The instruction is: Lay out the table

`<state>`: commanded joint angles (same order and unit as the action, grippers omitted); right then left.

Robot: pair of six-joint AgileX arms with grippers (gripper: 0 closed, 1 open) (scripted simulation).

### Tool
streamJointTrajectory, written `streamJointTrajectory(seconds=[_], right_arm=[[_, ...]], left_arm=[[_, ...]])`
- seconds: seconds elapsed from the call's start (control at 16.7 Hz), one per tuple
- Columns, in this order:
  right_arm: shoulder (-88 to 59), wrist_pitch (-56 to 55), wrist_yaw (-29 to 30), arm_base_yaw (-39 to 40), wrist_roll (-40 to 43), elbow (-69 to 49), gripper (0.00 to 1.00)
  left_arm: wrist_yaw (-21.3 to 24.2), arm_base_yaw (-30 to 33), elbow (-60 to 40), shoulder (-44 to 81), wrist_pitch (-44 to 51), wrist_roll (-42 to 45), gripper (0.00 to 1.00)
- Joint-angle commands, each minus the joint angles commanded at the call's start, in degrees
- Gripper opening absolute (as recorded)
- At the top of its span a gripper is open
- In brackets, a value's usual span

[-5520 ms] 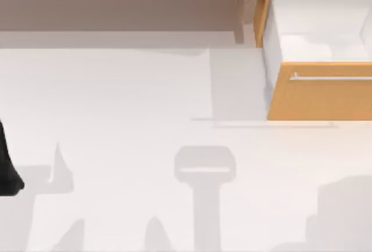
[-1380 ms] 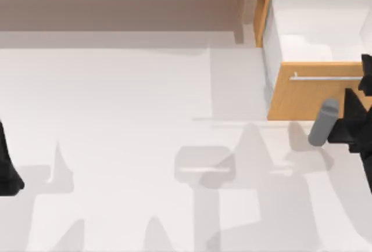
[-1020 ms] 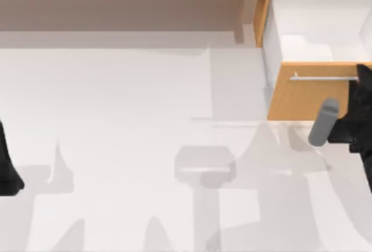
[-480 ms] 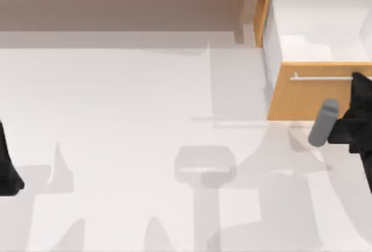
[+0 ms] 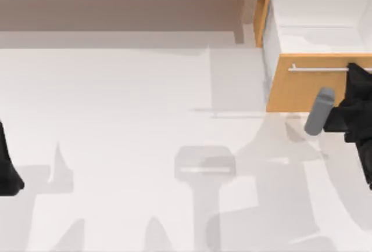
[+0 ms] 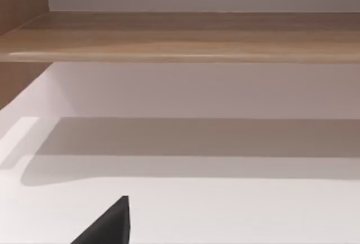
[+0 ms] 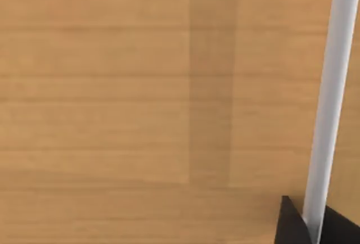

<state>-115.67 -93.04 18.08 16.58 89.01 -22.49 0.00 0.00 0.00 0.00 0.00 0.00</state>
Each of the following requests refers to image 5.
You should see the long metal drawer handle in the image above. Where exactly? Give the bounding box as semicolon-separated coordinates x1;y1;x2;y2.
288;63;372;73

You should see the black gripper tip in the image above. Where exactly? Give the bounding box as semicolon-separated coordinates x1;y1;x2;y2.
0;121;25;198

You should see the white drawer box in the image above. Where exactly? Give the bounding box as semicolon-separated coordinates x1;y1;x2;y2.
262;0;372;103

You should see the pale wooden drawer front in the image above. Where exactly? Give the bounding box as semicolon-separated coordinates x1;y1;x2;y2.
265;52;372;114

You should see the brown wooden open shelf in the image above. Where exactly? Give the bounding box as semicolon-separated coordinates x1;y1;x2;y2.
0;0;262;45

